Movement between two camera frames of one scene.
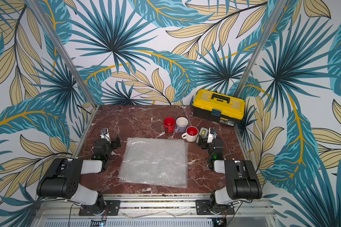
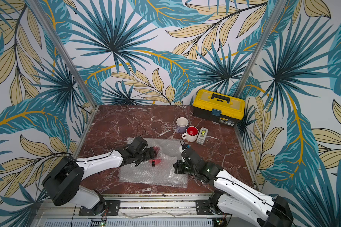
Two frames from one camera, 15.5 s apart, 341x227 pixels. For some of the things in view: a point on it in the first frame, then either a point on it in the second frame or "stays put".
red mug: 169,124 -> 155,161
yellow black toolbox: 219,106 stays put
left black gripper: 115,145 -> 148,154
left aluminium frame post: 42,15 stays put
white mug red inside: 191,135 stays put
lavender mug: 181,123 stays put
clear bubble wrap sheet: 158,162 stays put
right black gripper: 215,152 -> 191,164
